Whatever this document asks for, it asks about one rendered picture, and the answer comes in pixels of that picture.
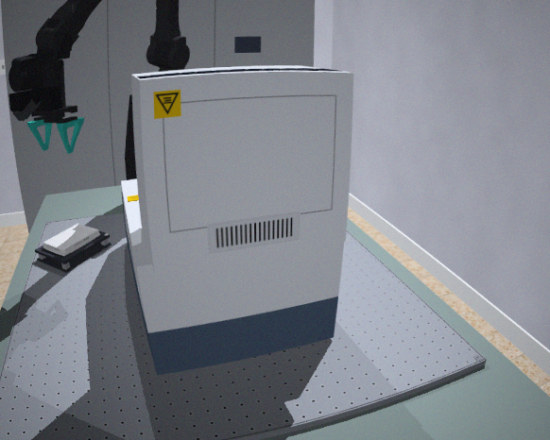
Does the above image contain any grey lab instrument housing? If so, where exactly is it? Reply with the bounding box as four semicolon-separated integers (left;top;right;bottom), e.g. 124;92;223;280
121;66;353;375

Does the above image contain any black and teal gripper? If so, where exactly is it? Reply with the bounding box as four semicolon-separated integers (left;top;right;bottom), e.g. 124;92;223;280
27;83;84;154

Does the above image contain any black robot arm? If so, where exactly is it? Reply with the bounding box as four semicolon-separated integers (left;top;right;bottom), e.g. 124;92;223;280
9;0;190;121

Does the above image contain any white well pcr plate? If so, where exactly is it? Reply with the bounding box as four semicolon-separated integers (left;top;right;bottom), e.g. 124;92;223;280
43;224;100;256

